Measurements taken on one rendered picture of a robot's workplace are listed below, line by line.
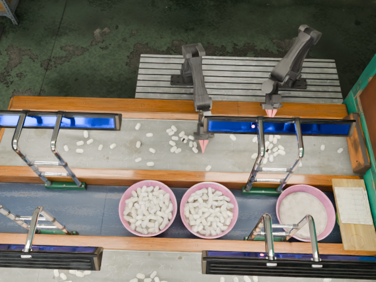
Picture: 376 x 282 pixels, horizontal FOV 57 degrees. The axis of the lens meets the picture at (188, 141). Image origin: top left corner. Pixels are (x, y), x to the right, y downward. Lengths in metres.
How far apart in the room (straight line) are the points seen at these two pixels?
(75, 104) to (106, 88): 1.03
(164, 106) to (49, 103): 0.62
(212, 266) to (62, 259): 0.51
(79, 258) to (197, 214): 0.61
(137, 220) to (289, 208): 0.71
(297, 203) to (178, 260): 0.61
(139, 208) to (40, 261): 0.53
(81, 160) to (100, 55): 1.56
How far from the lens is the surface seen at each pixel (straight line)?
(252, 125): 1.46
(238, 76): 2.16
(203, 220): 1.64
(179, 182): 1.70
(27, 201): 1.91
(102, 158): 1.80
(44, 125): 1.59
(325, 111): 2.00
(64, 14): 3.68
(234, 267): 1.26
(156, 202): 1.67
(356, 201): 1.80
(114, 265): 1.63
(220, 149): 1.78
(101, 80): 3.04
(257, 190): 1.75
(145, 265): 1.61
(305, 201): 1.77
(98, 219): 1.76
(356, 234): 1.75
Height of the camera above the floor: 2.32
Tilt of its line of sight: 62 degrees down
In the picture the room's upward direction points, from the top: straight up
